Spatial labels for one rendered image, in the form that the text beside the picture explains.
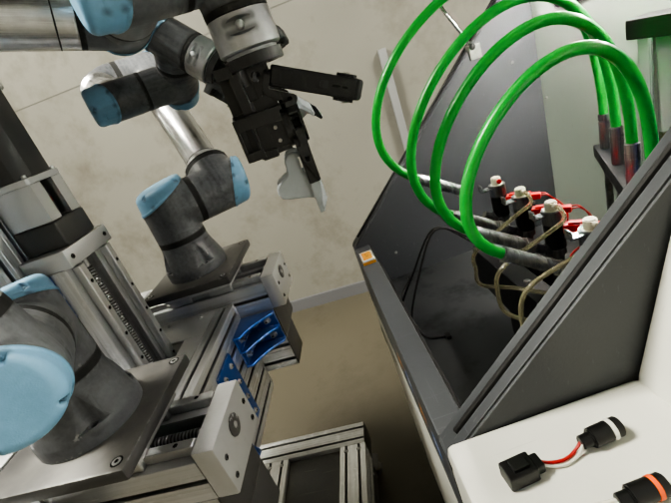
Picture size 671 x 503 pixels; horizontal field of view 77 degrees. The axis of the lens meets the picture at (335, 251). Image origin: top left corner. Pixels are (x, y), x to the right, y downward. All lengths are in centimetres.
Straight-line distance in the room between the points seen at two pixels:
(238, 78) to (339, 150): 197
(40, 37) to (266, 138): 28
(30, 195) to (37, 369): 43
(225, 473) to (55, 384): 26
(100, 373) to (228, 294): 45
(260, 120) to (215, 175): 54
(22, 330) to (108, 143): 236
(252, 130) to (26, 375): 34
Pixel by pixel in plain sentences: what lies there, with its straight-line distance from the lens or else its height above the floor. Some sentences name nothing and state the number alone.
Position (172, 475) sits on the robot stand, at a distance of 68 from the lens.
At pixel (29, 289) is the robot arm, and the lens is 64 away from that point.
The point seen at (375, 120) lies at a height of 128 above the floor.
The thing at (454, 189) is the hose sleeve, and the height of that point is 113.
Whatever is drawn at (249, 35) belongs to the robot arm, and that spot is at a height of 143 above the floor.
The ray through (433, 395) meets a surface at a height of 95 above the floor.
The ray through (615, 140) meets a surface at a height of 114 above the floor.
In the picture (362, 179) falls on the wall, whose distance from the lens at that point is 253.
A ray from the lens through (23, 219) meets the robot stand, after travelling 89.
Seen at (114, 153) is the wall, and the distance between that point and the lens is 284.
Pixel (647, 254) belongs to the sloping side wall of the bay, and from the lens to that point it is 50.
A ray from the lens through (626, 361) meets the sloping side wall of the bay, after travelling 55.
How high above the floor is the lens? 138
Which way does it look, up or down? 23 degrees down
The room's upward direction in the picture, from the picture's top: 21 degrees counter-clockwise
